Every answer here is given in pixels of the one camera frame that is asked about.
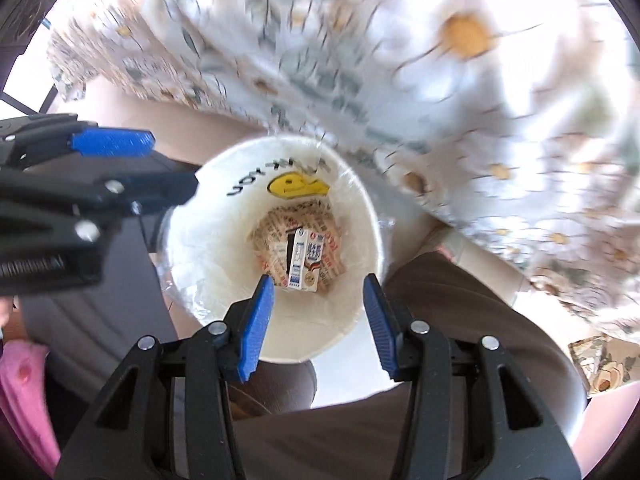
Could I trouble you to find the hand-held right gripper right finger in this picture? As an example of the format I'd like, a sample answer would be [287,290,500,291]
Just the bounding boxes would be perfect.
[363,273,583,480]

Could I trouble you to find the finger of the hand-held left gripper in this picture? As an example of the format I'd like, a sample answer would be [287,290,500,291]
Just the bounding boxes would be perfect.
[0,170,200,261]
[0,114,157,171]

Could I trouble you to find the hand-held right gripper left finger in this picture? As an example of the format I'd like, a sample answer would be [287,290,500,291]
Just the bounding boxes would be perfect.
[55,274,275,480]

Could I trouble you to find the white milk carton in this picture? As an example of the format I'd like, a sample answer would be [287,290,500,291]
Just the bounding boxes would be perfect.
[286,227,326,292]

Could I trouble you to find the white bin with plastic liner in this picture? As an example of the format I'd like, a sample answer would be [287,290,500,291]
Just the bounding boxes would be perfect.
[157,135,388,365]

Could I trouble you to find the person's brown pants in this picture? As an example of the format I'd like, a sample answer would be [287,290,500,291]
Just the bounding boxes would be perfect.
[230,250,588,480]

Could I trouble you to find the red printed paper wrapper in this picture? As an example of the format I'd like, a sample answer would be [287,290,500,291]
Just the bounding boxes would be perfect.
[250,200,348,295]

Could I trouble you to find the dark furniture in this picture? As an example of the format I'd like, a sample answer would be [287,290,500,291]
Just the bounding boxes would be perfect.
[0,0,67,61]

